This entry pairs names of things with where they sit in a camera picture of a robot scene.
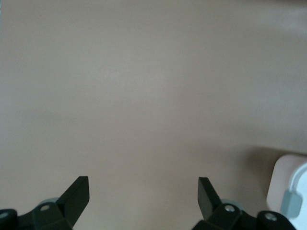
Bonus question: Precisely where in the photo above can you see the pink plastic storage box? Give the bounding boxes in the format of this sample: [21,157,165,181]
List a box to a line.
[266,154,307,214]

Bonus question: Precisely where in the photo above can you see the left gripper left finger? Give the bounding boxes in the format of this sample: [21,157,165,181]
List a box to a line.
[21,176,90,230]

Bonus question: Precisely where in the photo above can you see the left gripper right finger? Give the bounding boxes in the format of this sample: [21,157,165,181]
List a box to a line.
[191,176,259,230]

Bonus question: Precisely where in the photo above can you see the white box lid grey latches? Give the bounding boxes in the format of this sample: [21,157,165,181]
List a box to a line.
[280,161,307,230]

